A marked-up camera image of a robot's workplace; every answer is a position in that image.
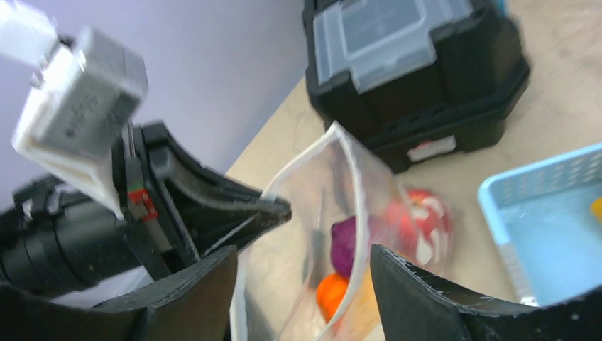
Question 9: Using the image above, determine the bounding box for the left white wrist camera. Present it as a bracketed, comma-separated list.
[1, 1, 148, 218]

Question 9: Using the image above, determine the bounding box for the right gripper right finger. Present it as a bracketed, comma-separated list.
[370, 244, 601, 341]

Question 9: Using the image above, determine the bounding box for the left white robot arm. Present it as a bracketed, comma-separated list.
[1, 121, 292, 298]

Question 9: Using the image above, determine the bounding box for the yellow toy bell pepper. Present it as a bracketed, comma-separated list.
[589, 197, 602, 223]

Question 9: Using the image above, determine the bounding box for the orange toy pumpkin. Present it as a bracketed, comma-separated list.
[315, 273, 349, 323]

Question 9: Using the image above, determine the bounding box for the black plastic toolbox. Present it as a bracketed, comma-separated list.
[302, 1, 530, 173]

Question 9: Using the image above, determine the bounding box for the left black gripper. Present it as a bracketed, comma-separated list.
[42, 121, 293, 288]

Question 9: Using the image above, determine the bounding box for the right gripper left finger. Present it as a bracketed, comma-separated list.
[1, 247, 238, 340]

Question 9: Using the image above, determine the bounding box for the light blue plastic basket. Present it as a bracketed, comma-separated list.
[478, 144, 601, 306]

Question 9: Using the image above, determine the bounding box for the clear zip top bag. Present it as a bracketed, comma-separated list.
[229, 121, 455, 341]

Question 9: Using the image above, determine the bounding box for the red toy apple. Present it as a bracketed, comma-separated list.
[383, 188, 454, 272]

